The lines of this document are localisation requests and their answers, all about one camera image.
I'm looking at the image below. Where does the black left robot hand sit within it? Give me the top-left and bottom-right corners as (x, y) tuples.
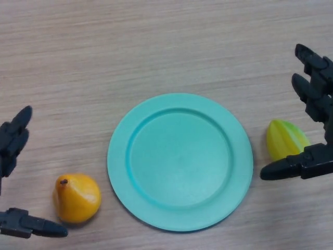
(0, 105), (69, 239)

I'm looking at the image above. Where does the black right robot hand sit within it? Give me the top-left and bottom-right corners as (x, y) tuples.
(260, 43), (333, 181)

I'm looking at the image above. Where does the yellow orange pear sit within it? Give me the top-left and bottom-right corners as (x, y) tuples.
(52, 173), (102, 224)

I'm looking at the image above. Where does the green round plate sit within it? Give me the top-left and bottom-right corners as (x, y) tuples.
(107, 93), (253, 232)

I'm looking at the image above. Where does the yellow green starfruit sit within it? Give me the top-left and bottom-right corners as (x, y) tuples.
(266, 118), (311, 161)

